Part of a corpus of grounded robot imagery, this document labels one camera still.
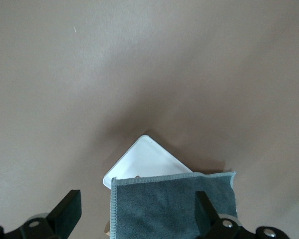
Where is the grey and pink microfibre cloth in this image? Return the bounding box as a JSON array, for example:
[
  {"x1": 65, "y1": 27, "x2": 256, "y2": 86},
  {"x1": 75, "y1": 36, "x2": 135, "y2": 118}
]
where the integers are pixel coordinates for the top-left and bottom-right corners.
[{"x1": 110, "y1": 171, "x2": 238, "y2": 239}]

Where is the white rectangular tray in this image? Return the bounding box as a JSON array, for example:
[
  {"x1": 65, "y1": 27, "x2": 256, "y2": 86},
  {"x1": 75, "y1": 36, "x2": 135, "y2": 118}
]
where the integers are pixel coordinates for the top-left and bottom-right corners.
[{"x1": 102, "y1": 134, "x2": 194, "y2": 193}]

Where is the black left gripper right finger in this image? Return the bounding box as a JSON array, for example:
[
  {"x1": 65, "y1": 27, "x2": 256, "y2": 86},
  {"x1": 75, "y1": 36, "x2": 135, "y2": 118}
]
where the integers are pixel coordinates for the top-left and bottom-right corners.
[{"x1": 194, "y1": 191, "x2": 299, "y2": 239}]

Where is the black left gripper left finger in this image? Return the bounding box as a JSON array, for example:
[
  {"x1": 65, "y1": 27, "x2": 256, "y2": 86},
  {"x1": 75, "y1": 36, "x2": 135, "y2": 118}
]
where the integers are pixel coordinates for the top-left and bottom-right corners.
[{"x1": 0, "y1": 189, "x2": 84, "y2": 239}]

